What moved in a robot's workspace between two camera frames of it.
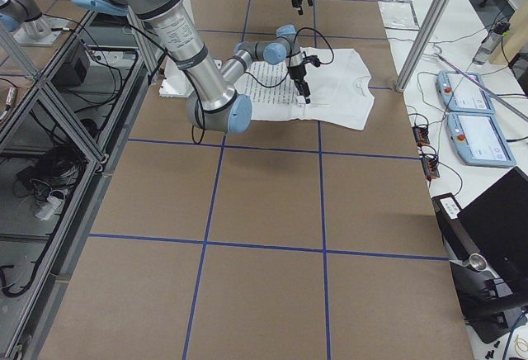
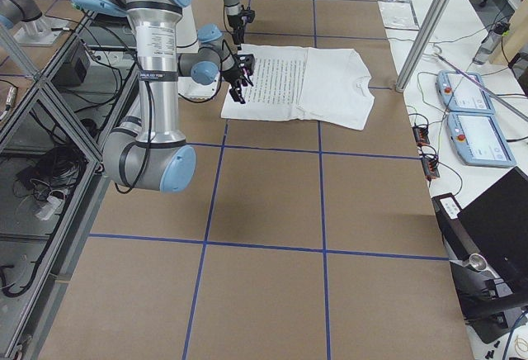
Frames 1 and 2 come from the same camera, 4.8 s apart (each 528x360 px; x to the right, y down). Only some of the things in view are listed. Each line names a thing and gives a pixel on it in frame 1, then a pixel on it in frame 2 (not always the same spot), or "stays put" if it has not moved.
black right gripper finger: x=305 y=92 -> x=237 y=95
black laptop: x=497 y=222 stays put
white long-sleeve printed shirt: x=341 y=93 stays put
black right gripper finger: x=299 y=88 -> x=247 y=80
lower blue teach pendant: x=478 y=141 stays put
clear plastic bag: x=398 y=14 stays put
